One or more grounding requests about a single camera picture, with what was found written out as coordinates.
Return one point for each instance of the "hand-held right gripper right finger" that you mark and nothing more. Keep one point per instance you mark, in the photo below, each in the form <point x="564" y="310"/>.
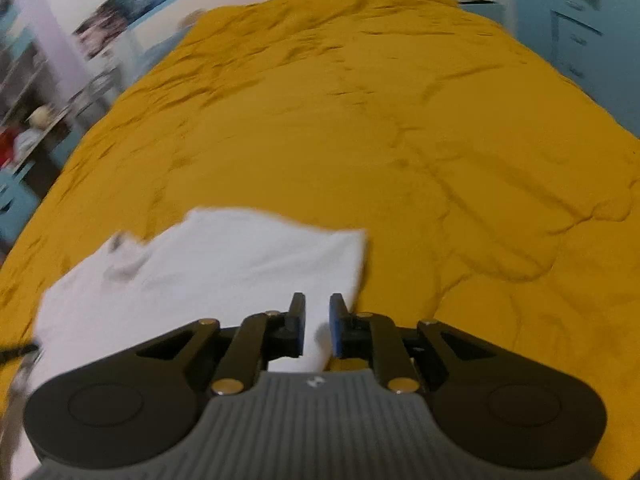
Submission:
<point x="336" y="332"/>

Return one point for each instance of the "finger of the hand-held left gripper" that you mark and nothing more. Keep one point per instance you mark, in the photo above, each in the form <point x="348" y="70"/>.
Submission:
<point x="17" y="352"/>

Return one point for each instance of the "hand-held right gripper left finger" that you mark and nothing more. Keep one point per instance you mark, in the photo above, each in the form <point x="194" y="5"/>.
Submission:
<point x="299" y="336"/>

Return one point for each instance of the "white small garment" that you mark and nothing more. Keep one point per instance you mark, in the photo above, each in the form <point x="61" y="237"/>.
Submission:
<point x="210" y="280"/>

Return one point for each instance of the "mustard yellow bed blanket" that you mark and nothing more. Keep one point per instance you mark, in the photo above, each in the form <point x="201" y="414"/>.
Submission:
<point x="350" y="135"/>

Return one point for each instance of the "cluttered shelf unit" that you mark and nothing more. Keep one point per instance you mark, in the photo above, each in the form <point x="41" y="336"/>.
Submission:
<point x="35" y="110"/>

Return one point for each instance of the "light blue pillow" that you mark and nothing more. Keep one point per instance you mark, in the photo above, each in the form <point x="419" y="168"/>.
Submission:
<point x="172" y="40"/>

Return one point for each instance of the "white nightstand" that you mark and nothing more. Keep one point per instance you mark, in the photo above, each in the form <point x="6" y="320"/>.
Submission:
<point x="475" y="0"/>

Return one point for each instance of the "blue drawer cabinet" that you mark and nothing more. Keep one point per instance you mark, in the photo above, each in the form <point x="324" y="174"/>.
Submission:
<point x="575" y="25"/>

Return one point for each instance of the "wall poster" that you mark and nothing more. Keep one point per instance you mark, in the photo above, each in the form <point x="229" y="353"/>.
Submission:
<point x="122" y="7"/>

